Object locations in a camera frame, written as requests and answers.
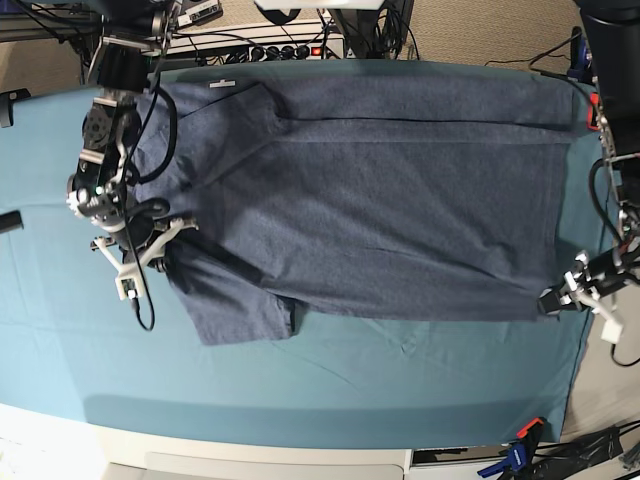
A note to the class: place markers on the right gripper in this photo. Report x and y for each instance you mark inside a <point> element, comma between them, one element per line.
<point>133,244</point>

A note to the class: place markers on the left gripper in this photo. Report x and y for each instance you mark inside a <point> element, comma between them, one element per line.
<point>588,283</point>

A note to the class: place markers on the blue-grey heathered T-shirt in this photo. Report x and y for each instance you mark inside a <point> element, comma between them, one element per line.
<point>373,197</point>

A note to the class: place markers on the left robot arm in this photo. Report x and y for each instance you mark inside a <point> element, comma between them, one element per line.
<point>612,36</point>

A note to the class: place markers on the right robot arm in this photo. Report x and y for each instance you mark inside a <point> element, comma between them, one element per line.
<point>126,65</point>

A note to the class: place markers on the teal table cloth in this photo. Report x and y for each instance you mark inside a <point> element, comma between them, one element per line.
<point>71,348</point>

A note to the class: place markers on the blue orange clamp bottom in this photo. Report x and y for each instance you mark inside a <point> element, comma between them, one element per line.
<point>519,456</point>

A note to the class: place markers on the black stand at left edge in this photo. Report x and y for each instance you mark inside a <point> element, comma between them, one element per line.
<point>10,221</point>

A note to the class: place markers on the black plastic bag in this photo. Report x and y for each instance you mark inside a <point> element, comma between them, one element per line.
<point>582,453</point>

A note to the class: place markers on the orange black clamp top right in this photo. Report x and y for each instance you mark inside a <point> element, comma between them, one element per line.
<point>593,112</point>

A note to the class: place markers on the black clamp left edge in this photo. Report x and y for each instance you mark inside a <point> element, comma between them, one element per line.
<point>7,100</point>

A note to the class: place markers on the blue clamp top right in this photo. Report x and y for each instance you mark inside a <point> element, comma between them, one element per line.
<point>580,58</point>

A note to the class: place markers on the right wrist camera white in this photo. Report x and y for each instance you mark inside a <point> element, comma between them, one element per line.
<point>130,286</point>

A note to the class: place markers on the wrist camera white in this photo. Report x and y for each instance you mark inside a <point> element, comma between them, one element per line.
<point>130,286</point>
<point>612,331</point>

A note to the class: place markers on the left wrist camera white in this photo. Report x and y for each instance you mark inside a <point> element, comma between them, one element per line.
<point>612,331</point>

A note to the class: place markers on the power strip with red switch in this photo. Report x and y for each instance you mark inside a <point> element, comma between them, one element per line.
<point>333,48</point>

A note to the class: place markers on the aluminium frame rail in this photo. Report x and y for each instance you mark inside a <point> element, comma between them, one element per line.
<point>21,27</point>

